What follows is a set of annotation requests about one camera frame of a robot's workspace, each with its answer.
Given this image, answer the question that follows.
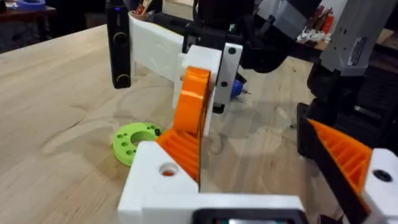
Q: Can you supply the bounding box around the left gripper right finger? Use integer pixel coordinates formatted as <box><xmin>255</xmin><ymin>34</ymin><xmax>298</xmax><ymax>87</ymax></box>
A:
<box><xmin>297</xmin><ymin>103</ymin><xmax>398</xmax><ymax>224</ymax></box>

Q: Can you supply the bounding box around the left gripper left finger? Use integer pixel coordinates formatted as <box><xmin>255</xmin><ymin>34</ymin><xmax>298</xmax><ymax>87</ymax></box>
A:
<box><xmin>117</xmin><ymin>129</ymin><xmax>200</xmax><ymax>224</ymax></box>

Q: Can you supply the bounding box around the blue electric screwdriver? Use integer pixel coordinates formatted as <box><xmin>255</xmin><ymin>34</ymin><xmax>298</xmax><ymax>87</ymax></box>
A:
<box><xmin>230</xmin><ymin>79</ymin><xmax>252</xmax><ymax>101</ymax></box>

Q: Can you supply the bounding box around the green disc with holes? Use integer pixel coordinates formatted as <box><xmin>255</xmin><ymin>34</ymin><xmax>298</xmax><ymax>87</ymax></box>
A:
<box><xmin>111</xmin><ymin>122</ymin><xmax>165</xmax><ymax>167</ymax></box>

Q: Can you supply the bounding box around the box of tools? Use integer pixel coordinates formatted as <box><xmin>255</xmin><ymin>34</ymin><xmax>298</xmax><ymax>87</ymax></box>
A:
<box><xmin>128</xmin><ymin>0</ymin><xmax>154</xmax><ymax>22</ymax></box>

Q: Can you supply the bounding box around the heap of tools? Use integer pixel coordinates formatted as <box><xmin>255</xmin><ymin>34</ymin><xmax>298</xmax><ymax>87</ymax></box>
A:
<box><xmin>296</xmin><ymin>5</ymin><xmax>336</xmax><ymax>44</ymax></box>

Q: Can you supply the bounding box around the blue round object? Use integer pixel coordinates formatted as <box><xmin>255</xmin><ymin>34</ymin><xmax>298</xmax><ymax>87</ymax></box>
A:
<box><xmin>15</xmin><ymin>0</ymin><xmax>47</xmax><ymax>11</ymax></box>

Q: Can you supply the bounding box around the dark side table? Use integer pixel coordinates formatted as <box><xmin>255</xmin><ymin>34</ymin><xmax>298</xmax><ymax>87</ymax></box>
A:
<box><xmin>0</xmin><ymin>4</ymin><xmax>57</xmax><ymax>23</ymax></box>

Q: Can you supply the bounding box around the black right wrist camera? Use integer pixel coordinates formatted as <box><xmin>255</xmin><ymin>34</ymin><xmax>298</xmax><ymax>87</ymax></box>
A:
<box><xmin>105</xmin><ymin>0</ymin><xmax>132</xmax><ymax>90</ymax></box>

